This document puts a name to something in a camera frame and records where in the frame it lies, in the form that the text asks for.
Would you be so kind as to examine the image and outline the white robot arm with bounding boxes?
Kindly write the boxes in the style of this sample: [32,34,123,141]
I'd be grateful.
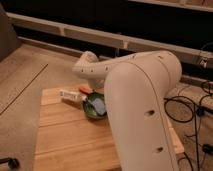
[73,50,182,171]

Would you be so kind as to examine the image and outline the red and white packet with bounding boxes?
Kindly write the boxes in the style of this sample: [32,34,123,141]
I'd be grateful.
[78,86,93,94]

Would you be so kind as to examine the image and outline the black floor cables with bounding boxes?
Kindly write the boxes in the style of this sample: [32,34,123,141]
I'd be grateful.
[163,43,213,171]

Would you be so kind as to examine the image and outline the white wall shelf rail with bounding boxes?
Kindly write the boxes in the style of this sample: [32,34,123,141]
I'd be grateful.
[6,12,213,68]

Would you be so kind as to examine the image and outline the white box with label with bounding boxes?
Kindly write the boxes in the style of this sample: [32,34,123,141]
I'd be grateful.
[60,90,81,102]

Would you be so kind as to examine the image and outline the green ceramic bowl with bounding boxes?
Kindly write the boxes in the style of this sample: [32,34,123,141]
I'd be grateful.
[82,92,107,119]

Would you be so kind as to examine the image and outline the blue sponge in bowl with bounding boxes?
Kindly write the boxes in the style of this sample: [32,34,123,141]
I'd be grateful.
[92,99,105,115]

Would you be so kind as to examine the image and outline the wooden table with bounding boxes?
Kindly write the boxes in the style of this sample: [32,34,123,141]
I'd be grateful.
[32,86,185,171]

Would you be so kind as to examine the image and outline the black chair caster wheel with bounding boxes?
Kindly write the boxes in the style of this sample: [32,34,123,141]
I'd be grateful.
[0,158,19,169]

